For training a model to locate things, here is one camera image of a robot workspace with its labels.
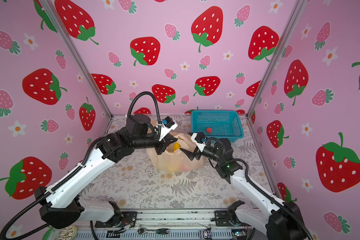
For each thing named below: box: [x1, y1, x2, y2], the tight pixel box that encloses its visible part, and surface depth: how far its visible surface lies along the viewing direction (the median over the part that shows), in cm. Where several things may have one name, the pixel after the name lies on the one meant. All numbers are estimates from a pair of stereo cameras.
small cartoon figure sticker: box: [199, 227, 212, 240], surface depth 69 cm
